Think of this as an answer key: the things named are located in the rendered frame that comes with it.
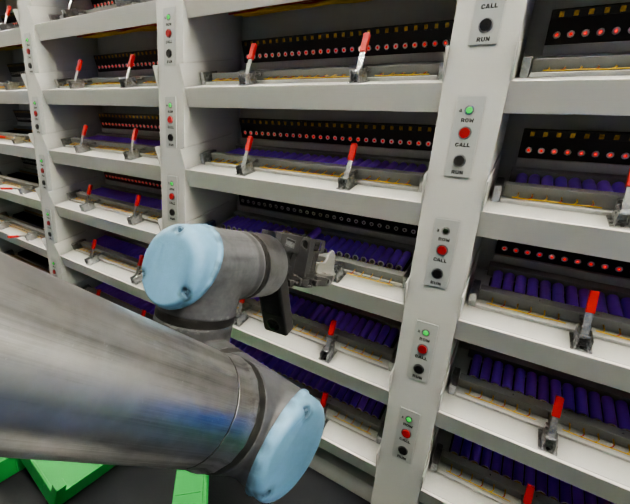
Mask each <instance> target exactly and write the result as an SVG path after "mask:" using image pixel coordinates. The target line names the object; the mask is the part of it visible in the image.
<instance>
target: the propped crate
mask: <svg viewBox="0 0 630 504"><path fill-rule="evenodd" d="M21 461H22V463H23V464H24V466H25V467H26V469H27V470H28V472H29V474H30V475H31V477H32V478H33V480H34V481H35V483H36V484H37V486H38V488H39V489H40V491H41V492H42V494H43V495H44V497H45V499H46V500H47V502H48V503H49V504H63V503H64V502H66V501H67V500H69V499H70V498H71V497H73V496H74V495H76V494H77V493H78V492H80V491H81V490H82V489H84V488H85V487H87V486H88V485H89V484H91V483H92V482H94V481H95V480H96V479H98V478H99V477H101V476H102V475H103V474H105V473H106V472H108V471H109V470H110V469H112V468H113V467H114V466H116V465H106V464H92V463H77V462H62V461H48V460H33V459H21Z"/></svg>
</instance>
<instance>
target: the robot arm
mask: <svg viewBox="0 0 630 504"><path fill-rule="evenodd" d="M320 244H321V246H320ZM325 244H326V241H325V240H318V239H312V237H310V236H307V235H306V234H303V235H302V234H297V233H293V232H288V231H286V230H284V231H283V232H281V231H271V230H265V229H262V233H255V232H248V231H238V230H230V229H223V228H216V227H212V226H210V225H207V224H192V225H191V224H175V225H172V226H169V227H167V228H165V229H163V230H162V231H161V232H159V233H158V234H157V235H156V236H155V237H154V238H153V240H152V241H151V243H150V244H149V246H148V248H147V250H146V252H145V255H144V259H143V263H142V275H143V279H142V283H143V287H144V290H145V292H146V294H147V296H148V297H149V299H150V300H151V301H152V302H153V303H154V304H155V310H154V316H153V320H151V319H148V318H146V317H144V316H142V315H140V314H137V313H135V312H133V311H131V310H129V309H126V308H124V307H122V306H120V305H117V304H115V303H113V302H111V301H109V300H106V299H104V298H102V297H100V296H98V295H95V294H93V293H91V292H89V291H86V290H84V289H82V288H80V287H78V286H75V285H73V284H71V283H69V282H67V281H64V280H62V279H60V278H58V277H55V276H53V275H51V274H49V273H47V272H44V271H42V270H40V269H38V268H36V267H33V266H31V265H29V264H27V263H24V262H22V261H20V260H18V259H16V258H13V257H11V256H9V255H7V254H5V253H2V252H0V457H3V458H18V459H33V460H48V461H62V462H77V463H92V464H106V465H121V466H136V467H150V468H165V469H180V470H186V471H188V472H190V473H194V474H198V475H199V474H205V475H216V476H230V477H233V478H235V479H236V480H238V481H239V482H240V483H241V484H242V485H243V486H244V487H245V492H246V494H247V495H248V496H251V497H252V496H253V497H255V498H256V499H257V500H258V501H259V502H262V503H271V502H274V501H276V500H278V499H280V498H281V497H283V496H284V495H285V494H286V493H288V492H289V491H290V490H291V489H292V488H293V487H294V486H295V484H296V483H297V482H298V481H299V479H300V478H301V477H302V475H303V474H304V473H305V471H306V470H307V468H308V466H309V465H310V463H311V461H312V459H313V457H314V454H315V453H316V451H317V449H318V446H319V443H320V441H321V437H322V434H323V429H324V421H325V416H324V410H323V407H322V405H321V403H320V402H319V401H318V400H317V399H316V398H314V397H313V396H312V395H310V394H309V391H308V390H307V389H305V388H304V389H301V388H300V387H298V386H296V385H295V384H293V383H292V382H290V381H289V380H287V379H286V378H284V377H282V376H281V375H279V374H278V373H276V372H275V371H273V370H272V369H270V368H268V367H267V366H265V365H264V364H262V363H261V362H259V361H258V360H256V359H255V358H253V357H251V356H250V355H248V354H247V353H245V352H244V351H242V350H241V349H239V348H238V347H236V346H235V345H233V344H231V343H230V337H231V333H232V328H233V322H234V318H235V315H236V310H237V305H238V300H239V299H247V298H255V297H259V300H260V306H261V311H262V317H263V322H264V328H265V329H266V330H269V331H272V332H275V333H278V334H281V335H284V336H287V335H288V334H289V333H290V331H291V330H292V329H293V320H292V313H291V305H290V297H289V289H288V287H293V286H297V287H303V288H312V287H313V286H315V287H316V286H329V285H331V283H332V282H333V281H334V279H335V276H336V273H334V262H335V253H334V252H333V251H330V252H329V253H328V255H327V257H326V259H325V261H324V262H319V263H317V265H316V262H317V260H318V255H319V253H320V254H323V253H324V248H325ZM319 249H320V250H319Z"/></svg>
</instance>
